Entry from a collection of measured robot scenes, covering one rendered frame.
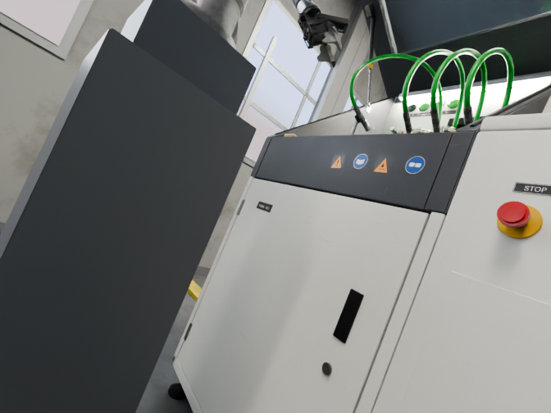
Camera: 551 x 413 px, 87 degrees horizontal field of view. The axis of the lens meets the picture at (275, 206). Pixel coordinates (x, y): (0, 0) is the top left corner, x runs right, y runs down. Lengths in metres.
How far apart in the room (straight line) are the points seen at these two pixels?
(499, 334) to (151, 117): 0.55
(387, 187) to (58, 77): 1.95
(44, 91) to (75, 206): 1.79
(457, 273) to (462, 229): 0.07
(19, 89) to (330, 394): 2.06
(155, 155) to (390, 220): 0.44
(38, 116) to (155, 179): 1.77
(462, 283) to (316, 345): 0.31
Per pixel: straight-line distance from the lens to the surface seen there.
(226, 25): 0.57
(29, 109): 2.18
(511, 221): 0.51
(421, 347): 0.56
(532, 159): 0.59
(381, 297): 0.59
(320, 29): 1.20
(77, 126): 0.42
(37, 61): 2.21
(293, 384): 0.72
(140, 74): 0.44
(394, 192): 0.64
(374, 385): 0.60
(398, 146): 0.69
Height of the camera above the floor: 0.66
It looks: 3 degrees up
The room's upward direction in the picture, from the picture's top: 23 degrees clockwise
